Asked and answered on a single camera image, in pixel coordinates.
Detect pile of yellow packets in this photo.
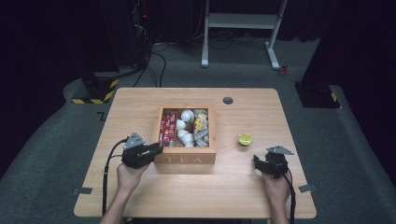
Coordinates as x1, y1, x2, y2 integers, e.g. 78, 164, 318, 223
194, 112, 208, 132

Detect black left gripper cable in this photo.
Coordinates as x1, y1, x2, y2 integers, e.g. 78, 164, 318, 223
102, 137, 130, 218

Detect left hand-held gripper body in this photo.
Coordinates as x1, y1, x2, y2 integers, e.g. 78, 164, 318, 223
120, 132, 150, 170

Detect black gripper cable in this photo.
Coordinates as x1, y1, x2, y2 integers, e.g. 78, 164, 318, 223
279, 169, 297, 224
102, 137, 130, 218

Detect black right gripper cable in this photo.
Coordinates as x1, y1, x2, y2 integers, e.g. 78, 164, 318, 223
279, 169, 297, 224

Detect white metal stand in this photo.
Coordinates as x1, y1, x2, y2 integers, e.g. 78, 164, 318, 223
201, 0, 289, 70

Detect black yellow striped stand base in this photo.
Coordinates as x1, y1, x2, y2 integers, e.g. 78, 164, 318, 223
71, 72, 120, 105

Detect pile of grey packets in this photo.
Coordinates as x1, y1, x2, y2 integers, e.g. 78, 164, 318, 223
193, 127, 210, 147

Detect large white capsule cup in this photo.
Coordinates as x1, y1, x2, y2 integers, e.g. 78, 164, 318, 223
180, 108, 195, 123

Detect row of red packets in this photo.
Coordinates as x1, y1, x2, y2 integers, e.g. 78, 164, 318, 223
158, 112, 177, 147

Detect grey tape piece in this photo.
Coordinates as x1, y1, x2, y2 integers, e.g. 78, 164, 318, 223
298, 184, 318, 193
72, 187, 93, 196

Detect person's right hand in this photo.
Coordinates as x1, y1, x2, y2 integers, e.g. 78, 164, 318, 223
261, 171, 293, 205

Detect wooden tea box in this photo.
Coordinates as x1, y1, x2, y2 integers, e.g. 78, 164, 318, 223
149, 103, 218, 165

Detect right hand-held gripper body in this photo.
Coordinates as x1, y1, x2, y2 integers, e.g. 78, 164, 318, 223
264, 145, 295, 180

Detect black floor cables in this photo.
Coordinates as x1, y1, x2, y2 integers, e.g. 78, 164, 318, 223
132, 40, 169, 89

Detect person's left hand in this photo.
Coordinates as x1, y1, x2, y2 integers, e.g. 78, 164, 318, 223
116, 161, 150, 193

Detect dark equipment rack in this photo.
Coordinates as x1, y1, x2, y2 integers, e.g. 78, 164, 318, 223
129, 0, 154, 70

